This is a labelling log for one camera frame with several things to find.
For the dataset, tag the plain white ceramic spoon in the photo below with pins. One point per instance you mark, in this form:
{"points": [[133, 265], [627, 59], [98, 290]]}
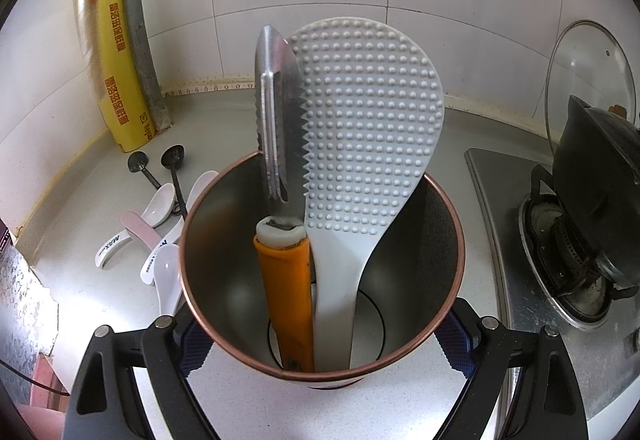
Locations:
{"points": [[170, 280]]}

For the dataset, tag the red metal canister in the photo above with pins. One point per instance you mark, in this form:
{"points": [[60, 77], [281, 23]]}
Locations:
{"points": [[240, 270]]}

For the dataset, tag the pink plastic utensil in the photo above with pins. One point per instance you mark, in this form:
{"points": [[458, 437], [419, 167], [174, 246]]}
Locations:
{"points": [[135, 225]]}

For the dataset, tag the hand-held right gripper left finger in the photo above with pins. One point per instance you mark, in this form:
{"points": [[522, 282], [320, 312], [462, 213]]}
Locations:
{"points": [[197, 352]]}

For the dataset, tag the grey vertical pipe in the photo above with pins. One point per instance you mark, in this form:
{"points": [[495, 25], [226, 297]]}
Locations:
{"points": [[142, 44]]}

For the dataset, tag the black burner grate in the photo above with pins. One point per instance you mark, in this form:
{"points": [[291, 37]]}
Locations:
{"points": [[540, 185]]}

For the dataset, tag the yellow cling wrap roll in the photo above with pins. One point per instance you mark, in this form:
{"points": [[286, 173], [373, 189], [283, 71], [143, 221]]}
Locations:
{"points": [[107, 44]]}

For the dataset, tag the white dimpled rice paddle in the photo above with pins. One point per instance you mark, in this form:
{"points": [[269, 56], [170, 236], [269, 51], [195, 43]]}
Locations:
{"points": [[365, 119]]}

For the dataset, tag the silver patterned foil sheet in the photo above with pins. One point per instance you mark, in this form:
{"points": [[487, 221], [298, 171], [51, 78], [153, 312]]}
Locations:
{"points": [[20, 310]]}

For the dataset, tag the white printed ceramic spoon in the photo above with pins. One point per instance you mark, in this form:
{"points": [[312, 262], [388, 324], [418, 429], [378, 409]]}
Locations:
{"points": [[160, 205], [202, 187]]}

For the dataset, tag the black clay pot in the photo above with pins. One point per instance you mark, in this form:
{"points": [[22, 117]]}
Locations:
{"points": [[590, 200]]}

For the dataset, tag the black pot lid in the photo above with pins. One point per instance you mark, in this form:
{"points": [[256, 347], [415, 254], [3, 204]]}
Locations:
{"points": [[615, 129]]}

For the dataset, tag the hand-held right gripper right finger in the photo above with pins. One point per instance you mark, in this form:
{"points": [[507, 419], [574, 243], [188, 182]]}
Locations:
{"points": [[457, 345]]}

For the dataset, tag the glass pan lid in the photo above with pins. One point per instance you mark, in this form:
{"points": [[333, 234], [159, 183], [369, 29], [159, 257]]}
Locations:
{"points": [[585, 64]]}

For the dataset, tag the black measuring spoon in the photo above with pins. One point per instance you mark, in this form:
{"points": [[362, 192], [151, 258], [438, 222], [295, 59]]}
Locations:
{"points": [[136, 162], [172, 154]]}

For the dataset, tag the steel gas stove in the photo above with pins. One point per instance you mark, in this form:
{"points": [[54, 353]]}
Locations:
{"points": [[500, 230]]}

